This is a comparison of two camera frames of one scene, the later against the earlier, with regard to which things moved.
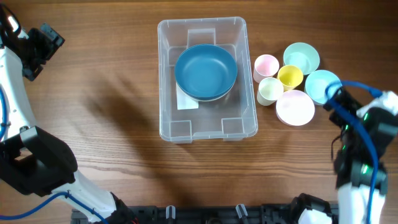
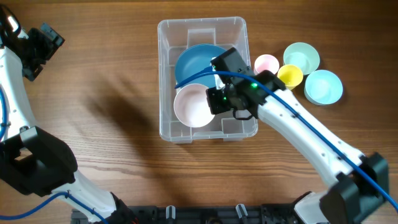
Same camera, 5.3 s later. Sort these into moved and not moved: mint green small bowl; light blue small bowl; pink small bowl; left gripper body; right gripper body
Moved: right gripper body; pink small bowl
Not moved: light blue small bowl; mint green small bowl; left gripper body
